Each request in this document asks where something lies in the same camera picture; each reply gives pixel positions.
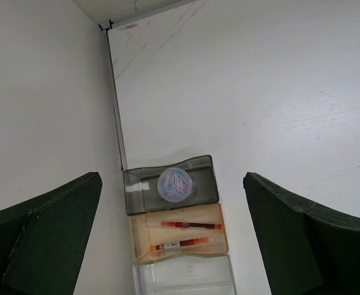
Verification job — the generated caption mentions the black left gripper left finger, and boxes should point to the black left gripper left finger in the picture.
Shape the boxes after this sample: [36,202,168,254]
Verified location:
[0,172,103,294]

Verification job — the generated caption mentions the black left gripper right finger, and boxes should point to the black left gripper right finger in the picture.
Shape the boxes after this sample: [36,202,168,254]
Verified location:
[243,172,360,294]

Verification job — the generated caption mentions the red orange pen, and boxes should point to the red orange pen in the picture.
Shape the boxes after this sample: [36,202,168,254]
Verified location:
[150,237,225,251]

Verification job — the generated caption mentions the clear paper clip jar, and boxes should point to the clear paper clip jar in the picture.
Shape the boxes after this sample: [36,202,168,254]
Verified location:
[157,168,196,203]

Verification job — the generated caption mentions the clear smoky organizer tray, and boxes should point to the clear smoky organizer tray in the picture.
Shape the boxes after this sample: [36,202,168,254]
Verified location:
[122,155,237,294]

